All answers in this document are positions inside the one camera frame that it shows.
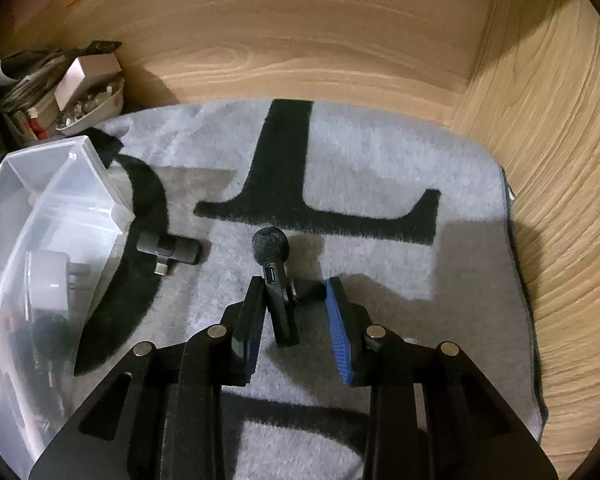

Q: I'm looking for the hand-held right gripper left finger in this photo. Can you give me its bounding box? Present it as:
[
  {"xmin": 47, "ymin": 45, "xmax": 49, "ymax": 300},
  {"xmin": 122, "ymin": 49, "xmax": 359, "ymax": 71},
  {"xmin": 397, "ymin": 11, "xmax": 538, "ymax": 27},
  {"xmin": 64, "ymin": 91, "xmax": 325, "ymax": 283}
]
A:
[{"xmin": 30, "ymin": 276, "xmax": 267, "ymax": 480}]

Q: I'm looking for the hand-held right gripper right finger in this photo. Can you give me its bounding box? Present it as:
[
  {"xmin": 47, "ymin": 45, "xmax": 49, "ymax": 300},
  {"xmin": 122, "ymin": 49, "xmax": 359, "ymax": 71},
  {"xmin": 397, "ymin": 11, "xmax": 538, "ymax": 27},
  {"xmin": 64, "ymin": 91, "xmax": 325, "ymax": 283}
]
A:
[{"xmin": 324, "ymin": 276, "xmax": 558, "ymax": 480}]

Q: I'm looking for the black clip-on microphone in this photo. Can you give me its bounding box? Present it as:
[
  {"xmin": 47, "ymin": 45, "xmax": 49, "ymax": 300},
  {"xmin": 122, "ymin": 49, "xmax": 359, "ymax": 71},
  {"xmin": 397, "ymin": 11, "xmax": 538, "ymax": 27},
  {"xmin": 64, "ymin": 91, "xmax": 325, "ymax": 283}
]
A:
[{"xmin": 251, "ymin": 226, "xmax": 326, "ymax": 348}]

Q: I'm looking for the clear plastic storage box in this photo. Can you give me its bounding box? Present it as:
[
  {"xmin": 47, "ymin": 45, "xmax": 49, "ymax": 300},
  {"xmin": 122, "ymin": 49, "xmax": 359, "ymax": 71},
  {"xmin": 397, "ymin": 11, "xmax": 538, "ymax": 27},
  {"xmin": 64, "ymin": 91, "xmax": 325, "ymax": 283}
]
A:
[{"xmin": 0, "ymin": 135, "xmax": 137, "ymax": 480}]

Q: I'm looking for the black microphone receiver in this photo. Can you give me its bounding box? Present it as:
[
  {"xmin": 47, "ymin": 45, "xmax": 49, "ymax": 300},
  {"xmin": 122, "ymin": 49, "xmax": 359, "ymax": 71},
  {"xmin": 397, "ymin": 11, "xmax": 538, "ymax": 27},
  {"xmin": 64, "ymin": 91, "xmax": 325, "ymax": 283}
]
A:
[{"xmin": 136, "ymin": 234, "xmax": 202, "ymax": 277}]

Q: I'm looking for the grey mat with black letters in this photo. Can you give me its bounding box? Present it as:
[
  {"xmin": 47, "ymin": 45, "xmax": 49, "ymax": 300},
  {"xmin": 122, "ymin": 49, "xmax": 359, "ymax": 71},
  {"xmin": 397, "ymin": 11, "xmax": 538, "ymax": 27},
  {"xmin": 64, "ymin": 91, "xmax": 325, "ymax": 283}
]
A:
[{"xmin": 75, "ymin": 99, "xmax": 551, "ymax": 480}]

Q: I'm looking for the white bowl with small bits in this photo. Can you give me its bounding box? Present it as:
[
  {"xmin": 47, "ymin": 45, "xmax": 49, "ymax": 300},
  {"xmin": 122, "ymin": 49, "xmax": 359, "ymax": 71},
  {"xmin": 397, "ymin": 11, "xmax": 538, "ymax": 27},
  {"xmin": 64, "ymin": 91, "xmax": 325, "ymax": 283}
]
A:
[{"xmin": 55, "ymin": 77, "xmax": 127, "ymax": 137}]

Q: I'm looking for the stack of books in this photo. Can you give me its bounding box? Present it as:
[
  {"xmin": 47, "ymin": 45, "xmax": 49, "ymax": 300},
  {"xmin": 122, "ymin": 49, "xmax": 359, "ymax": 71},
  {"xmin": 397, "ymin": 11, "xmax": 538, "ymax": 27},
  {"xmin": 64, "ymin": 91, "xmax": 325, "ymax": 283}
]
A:
[{"xmin": 0, "ymin": 49, "xmax": 71, "ymax": 145}]

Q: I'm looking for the rolled white paper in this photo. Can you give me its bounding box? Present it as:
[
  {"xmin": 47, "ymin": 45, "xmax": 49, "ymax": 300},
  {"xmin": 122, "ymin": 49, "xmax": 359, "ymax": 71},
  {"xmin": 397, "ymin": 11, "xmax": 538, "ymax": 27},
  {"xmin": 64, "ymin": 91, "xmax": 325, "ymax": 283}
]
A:
[{"xmin": 0, "ymin": 57, "xmax": 31, "ymax": 87}]

